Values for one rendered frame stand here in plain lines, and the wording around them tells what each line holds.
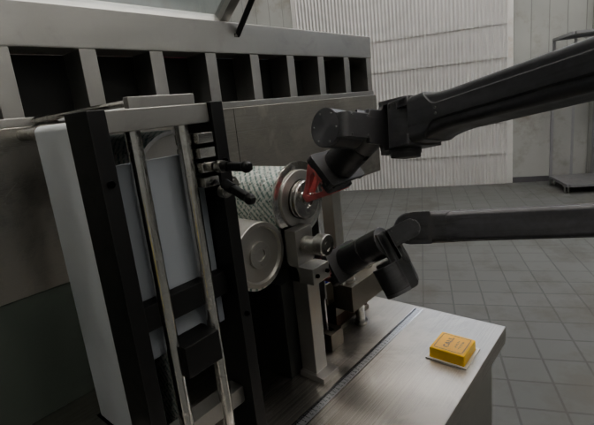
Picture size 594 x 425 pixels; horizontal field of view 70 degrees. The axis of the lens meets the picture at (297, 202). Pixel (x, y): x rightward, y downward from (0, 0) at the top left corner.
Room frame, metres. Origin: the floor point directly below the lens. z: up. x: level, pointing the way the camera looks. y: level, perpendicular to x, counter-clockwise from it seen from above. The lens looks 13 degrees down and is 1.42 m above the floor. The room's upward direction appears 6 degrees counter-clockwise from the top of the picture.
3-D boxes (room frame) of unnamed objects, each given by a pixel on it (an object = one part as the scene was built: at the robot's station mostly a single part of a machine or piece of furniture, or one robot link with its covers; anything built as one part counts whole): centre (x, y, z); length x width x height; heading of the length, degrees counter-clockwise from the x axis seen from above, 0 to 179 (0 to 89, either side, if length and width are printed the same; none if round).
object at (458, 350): (0.77, -0.28, 0.91); 0.07 x 0.07 x 0.02; 49
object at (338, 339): (0.93, 0.05, 0.92); 0.28 x 0.04 x 0.04; 49
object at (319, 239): (0.73, -0.04, 1.18); 0.04 x 0.02 x 0.04; 139
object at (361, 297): (1.05, 0.00, 1.00); 0.40 x 0.16 x 0.06; 49
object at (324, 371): (0.75, -0.01, 1.05); 0.06 x 0.05 x 0.31; 49
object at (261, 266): (0.80, 0.17, 1.18); 0.26 x 0.12 x 0.12; 49
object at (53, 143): (0.66, 0.34, 1.17); 0.34 x 0.05 x 0.54; 49
